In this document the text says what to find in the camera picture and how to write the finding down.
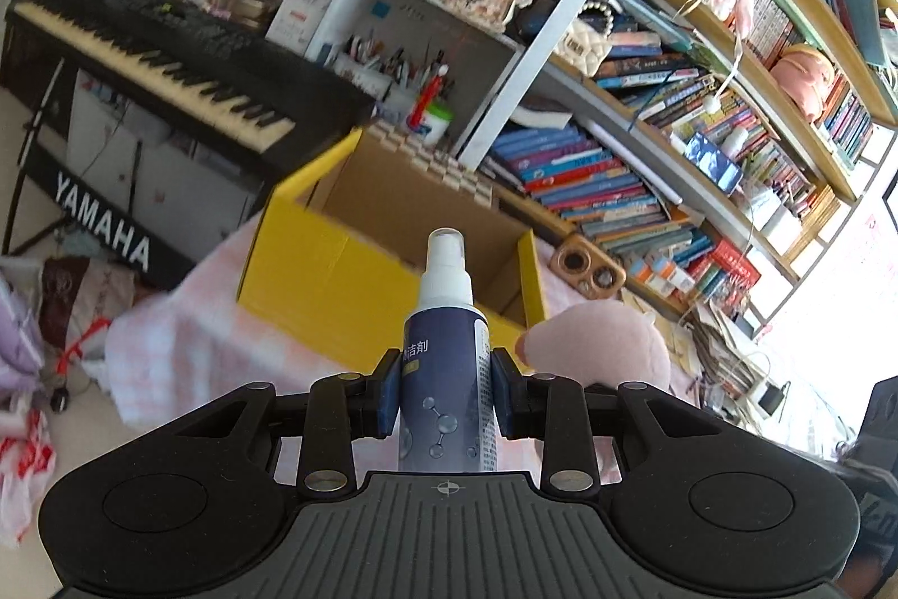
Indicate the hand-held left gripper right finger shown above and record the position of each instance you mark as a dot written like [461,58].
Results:
[506,395]

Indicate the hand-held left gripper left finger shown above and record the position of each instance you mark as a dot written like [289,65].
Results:
[389,395]

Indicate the navy spray bottle white cap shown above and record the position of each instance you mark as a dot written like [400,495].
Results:
[445,374]

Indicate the yellow cardboard box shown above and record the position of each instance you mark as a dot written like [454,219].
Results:
[316,283]

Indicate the black power adapter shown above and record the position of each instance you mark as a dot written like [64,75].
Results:
[772,399]

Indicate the orange and white medicine boxes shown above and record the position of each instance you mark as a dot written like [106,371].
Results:
[658,277]

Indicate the row of blue books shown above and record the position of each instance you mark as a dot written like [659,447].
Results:
[596,192]

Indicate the pink checked tablecloth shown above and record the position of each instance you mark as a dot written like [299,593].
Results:
[175,332]

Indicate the thick red books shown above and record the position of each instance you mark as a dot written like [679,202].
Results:
[726,273]

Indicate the white jar green label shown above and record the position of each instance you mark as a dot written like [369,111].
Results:
[435,125]

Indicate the red tube bottle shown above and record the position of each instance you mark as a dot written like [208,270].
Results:
[428,97]

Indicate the smartphone with lit screen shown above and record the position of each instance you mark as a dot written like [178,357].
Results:
[714,162]

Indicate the white desk organiser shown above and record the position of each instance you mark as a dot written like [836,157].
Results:
[775,213]

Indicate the brown cloth bag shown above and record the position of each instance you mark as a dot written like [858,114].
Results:
[84,297]

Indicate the pen holder with pens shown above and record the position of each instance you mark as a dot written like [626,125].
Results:
[375,66]

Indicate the black keyboard stand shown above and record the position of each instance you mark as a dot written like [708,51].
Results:
[105,220]

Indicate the row of colourful paperback books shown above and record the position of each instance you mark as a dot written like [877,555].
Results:
[708,108]

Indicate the white quilted handbag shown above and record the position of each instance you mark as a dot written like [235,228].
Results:
[588,41]

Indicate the red and white plastic bag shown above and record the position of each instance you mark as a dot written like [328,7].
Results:
[24,473]

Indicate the purple bag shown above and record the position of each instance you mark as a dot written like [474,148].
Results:
[17,339]

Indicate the white shelf unit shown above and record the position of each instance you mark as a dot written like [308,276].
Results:
[393,9]

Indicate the wooden bookshelf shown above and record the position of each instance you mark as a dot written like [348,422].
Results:
[772,115]

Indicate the black electronic keyboard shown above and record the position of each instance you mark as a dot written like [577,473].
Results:
[196,51]

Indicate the row of thin books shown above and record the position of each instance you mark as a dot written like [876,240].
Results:
[842,108]

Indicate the pink plush pig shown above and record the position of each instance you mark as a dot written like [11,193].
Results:
[803,80]

